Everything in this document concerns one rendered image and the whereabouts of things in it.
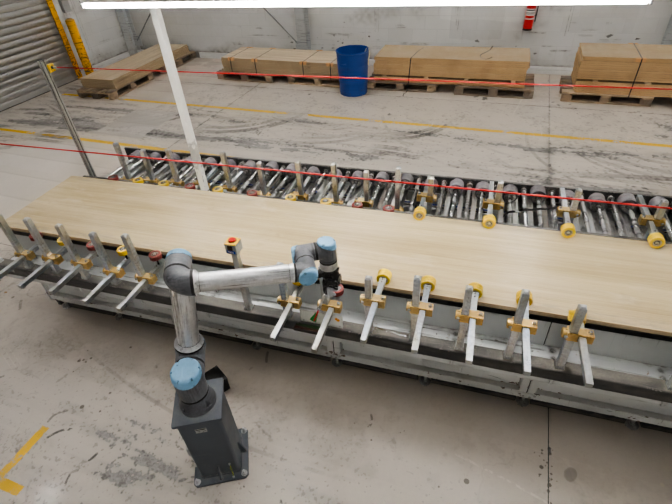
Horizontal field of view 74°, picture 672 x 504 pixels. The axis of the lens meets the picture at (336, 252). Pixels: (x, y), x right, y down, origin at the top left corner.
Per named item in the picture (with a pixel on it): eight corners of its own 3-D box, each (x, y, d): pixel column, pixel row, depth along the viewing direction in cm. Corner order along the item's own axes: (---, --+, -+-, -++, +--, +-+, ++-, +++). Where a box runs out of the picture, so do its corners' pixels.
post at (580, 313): (561, 374, 230) (588, 309, 201) (553, 373, 231) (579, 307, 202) (560, 368, 233) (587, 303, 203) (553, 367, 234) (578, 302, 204)
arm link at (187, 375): (177, 406, 224) (167, 385, 213) (179, 378, 237) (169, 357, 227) (208, 399, 226) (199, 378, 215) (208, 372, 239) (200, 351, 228)
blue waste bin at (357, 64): (365, 99, 737) (364, 53, 692) (332, 97, 754) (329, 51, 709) (375, 87, 779) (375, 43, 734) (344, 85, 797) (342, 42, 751)
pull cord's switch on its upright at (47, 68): (103, 188, 406) (47, 61, 338) (90, 186, 410) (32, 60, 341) (109, 183, 412) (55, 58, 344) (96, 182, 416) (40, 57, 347)
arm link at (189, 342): (176, 376, 236) (157, 266, 192) (178, 351, 250) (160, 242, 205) (206, 373, 240) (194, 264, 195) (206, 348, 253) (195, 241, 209)
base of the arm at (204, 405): (215, 413, 231) (211, 402, 225) (178, 420, 229) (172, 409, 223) (216, 383, 246) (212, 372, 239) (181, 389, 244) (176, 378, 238)
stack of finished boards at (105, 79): (190, 52, 986) (188, 44, 976) (116, 89, 810) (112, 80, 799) (161, 51, 1008) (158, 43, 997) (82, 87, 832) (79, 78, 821)
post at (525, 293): (511, 359, 235) (530, 293, 205) (504, 358, 235) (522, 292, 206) (511, 354, 237) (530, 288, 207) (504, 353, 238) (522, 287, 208)
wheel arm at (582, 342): (591, 388, 192) (593, 384, 191) (584, 387, 193) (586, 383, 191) (581, 326, 219) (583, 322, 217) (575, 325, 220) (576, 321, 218)
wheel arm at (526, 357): (530, 376, 199) (532, 371, 197) (521, 375, 200) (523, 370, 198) (527, 299, 236) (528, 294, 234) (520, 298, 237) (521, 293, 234)
